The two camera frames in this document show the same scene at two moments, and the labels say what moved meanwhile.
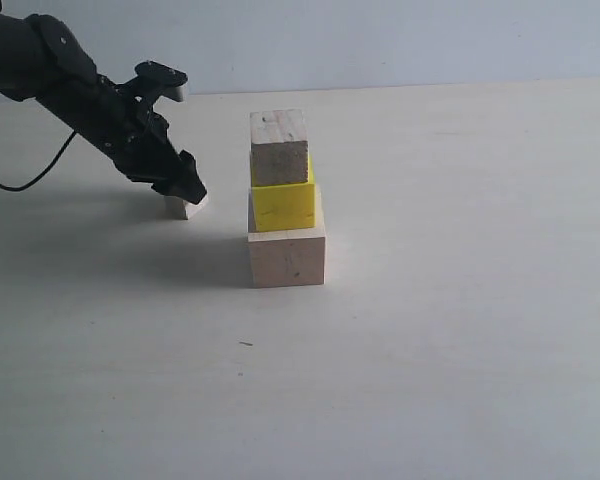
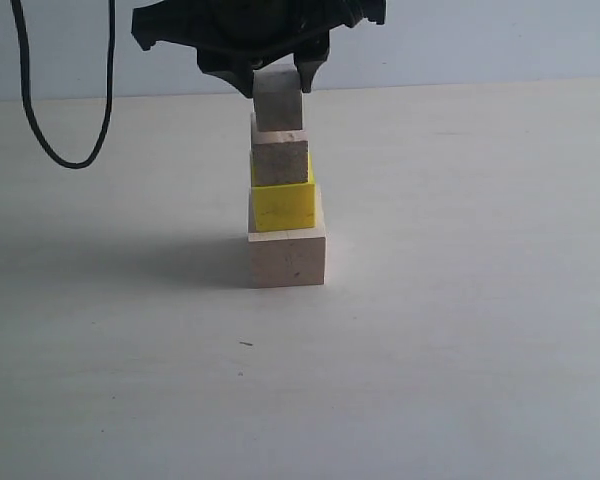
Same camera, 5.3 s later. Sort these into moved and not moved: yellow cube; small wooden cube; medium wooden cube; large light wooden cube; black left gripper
Moved: black left gripper; small wooden cube
Not moved: medium wooden cube; yellow cube; large light wooden cube
